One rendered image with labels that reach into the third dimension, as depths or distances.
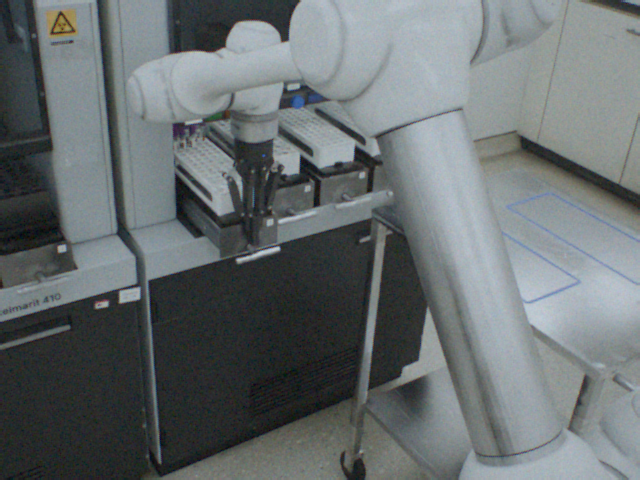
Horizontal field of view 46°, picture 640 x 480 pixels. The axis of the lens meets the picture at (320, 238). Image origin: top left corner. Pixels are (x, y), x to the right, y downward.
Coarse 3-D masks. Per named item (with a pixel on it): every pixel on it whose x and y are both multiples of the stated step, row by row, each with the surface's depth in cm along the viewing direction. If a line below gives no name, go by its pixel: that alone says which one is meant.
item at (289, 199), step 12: (216, 144) 183; (228, 156) 178; (288, 180) 169; (300, 180) 170; (312, 180) 172; (276, 192) 167; (288, 192) 169; (300, 192) 171; (312, 192) 173; (276, 204) 168; (288, 204) 170; (300, 204) 172; (312, 204) 174; (300, 216) 168; (312, 216) 170
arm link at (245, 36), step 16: (240, 32) 130; (256, 32) 129; (272, 32) 131; (224, 48) 133; (240, 48) 130; (256, 48) 129; (240, 96) 131; (256, 96) 133; (272, 96) 135; (240, 112) 136; (256, 112) 136; (272, 112) 138
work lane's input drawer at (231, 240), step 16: (176, 176) 167; (176, 192) 166; (192, 192) 161; (192, 208) 160; (208, 208) 156; (208, 224) 155; (224, 224) 151; (240, 224) 153; (272, 224) 158; (224, 240) 153; (240, 240) 155; (272, 240) 160; (224, 256) 155; (256, 256) 153
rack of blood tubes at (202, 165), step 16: (208, 144) 171; (176, 160) 166; (192, 160) 164; (208, 160) 165; (224, 160) 165; (192, 176) 169; (208, 176) 158; (208, 192) 164; (224, 192) 152; (240, 192) 154; (224, 208) 153
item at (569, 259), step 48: (528, 192) 170; (384, 240) 162; (528, 240) 151; (576, 240) 153; (624, 240) 154; (528, 288) 137; (576, 288) 137; (624, 288) 138; (576, 336) 125; (624, 336) 126; (432, 384) 193; (624, 384) 122; (432, 432) 179; (576, 432) 125
